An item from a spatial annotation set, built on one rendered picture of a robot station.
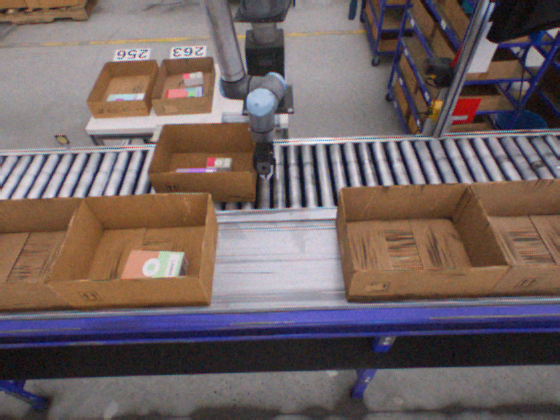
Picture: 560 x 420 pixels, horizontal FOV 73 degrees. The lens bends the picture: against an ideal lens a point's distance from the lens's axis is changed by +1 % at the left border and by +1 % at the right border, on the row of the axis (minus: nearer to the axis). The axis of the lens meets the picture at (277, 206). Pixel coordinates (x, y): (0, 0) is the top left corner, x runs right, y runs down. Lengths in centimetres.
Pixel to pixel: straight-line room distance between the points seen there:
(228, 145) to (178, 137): 22
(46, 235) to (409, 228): 121
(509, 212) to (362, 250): 51
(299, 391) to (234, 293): 90
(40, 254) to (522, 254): 151
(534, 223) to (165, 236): 120
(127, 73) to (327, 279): 171
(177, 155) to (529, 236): 138
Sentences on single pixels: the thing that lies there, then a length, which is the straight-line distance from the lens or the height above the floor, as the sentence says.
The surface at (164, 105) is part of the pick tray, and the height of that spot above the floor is 81.
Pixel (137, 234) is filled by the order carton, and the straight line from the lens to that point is 132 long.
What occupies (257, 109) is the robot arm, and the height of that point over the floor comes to 115.
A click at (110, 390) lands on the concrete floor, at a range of 212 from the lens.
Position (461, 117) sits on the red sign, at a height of 82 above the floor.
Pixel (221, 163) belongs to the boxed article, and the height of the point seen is 80.
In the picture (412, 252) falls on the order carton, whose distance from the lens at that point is 125.
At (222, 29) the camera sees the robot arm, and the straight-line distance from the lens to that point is 128.
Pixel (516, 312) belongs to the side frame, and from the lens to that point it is 122.
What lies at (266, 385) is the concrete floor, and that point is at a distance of 195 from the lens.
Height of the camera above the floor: 188
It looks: 50 degrees down
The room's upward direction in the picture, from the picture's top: 3 degrees counter-clockwise
